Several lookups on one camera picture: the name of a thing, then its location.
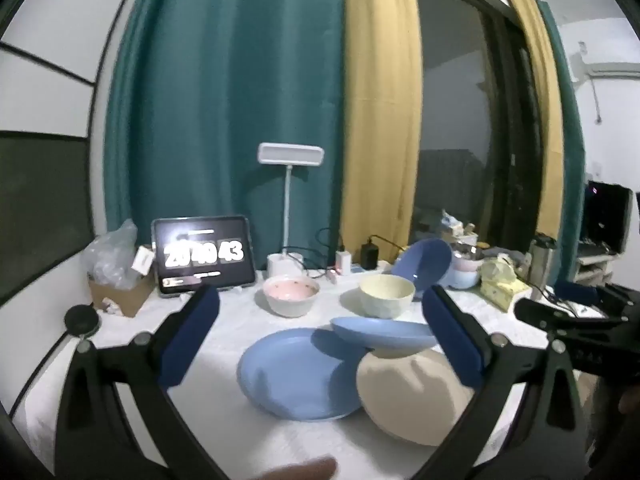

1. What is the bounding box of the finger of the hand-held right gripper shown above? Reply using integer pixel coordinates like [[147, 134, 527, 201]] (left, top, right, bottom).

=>
[[514, 298, 630, 334], [554, 282, 640, 319]]

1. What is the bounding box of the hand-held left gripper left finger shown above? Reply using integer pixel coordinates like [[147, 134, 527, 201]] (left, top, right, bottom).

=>
[[52, 284, 231, 480]]

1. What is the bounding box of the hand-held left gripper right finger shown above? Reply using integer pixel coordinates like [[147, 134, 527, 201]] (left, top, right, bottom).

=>
[[414, 284, 590, 480]]

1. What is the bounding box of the blue plate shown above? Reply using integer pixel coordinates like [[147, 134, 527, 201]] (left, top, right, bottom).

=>
[[236, 327, 368, 422], [330, 316, 441, 359]]

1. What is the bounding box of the beige plate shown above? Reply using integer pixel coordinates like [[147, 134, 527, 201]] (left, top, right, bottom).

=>
[[356, 347, 481, 447]]

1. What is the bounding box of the cream bowl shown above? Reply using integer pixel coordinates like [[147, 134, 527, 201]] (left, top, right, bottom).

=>
[[359, 274, 416, 320]]

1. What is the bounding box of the large blue bowl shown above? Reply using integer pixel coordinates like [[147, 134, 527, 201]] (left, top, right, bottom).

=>
[[391, 238, 453, 296]]

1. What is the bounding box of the white bowl with pink inside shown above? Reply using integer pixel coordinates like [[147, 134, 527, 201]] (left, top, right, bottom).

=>
[[262, 275, 321, 318]]

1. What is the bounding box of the person's right hand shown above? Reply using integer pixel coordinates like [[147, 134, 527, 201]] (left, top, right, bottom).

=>
[[614, 386, 640, 417]]

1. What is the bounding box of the white textured tablecloth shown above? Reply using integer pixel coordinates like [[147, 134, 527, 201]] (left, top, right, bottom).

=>
[[10, 270, 616, 480]]

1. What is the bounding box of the steel thermos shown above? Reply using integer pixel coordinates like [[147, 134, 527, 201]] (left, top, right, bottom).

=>
[[530, 234, 557, 288]]

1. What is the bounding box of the small light blue bowl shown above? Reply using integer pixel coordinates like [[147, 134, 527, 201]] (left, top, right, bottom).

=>
[[445, 267, 481, 291]]

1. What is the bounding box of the pale yellow tissue packet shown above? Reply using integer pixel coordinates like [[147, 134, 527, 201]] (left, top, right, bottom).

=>
[[480, 255, 531, 311]]

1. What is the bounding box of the cardboard box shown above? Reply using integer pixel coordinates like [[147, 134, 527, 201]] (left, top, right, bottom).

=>
[[87, 270, 156, 318]]

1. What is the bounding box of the tablet showing clock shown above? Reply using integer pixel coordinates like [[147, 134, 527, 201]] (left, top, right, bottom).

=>
[[151, 215, 257, 296]]

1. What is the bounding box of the white paper tag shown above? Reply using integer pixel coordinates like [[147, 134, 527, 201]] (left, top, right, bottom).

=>
[[132, 245, 153, 276]]

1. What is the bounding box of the black round disc device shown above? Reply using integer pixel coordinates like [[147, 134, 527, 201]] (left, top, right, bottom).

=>
[[64, 305, 100, 338]]

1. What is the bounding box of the white power strip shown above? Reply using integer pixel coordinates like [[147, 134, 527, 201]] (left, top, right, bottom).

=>
[[325, 260, 393, 283]]

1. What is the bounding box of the clear plastic bag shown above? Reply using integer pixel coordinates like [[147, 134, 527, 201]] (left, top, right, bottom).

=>
[[82, 219, 146, 291]]

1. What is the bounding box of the teal curtain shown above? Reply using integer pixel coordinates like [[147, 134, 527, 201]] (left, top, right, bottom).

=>
[[537, 0, 586, 281], [102, 0, 351, 281]]

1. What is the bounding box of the yellow curtain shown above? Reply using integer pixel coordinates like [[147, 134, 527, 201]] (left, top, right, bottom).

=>
[[342, 0, 423, 266], [495, 0, 563, 241]]

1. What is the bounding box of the white desk lamp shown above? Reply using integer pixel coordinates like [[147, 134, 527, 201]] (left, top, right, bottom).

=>
[[257, 142, 326, 281]]

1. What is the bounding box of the white air conditioner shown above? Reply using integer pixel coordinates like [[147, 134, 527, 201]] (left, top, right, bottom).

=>
[[570, 62, 640, 81]]

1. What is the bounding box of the dark glass sliding door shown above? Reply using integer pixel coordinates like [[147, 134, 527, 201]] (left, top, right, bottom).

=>
[[410, 0, 546, 261]]

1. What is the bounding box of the black charger cable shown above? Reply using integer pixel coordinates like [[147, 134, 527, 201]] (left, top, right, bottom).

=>
[[369, 234, 407, 257]]

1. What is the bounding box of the black looped cable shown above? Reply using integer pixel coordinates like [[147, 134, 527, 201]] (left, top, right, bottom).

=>
[[316, 227, 347, 262]]

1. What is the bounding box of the dark wall board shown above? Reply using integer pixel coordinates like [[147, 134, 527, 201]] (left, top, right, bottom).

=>
[[0, 130, 96, 306]]

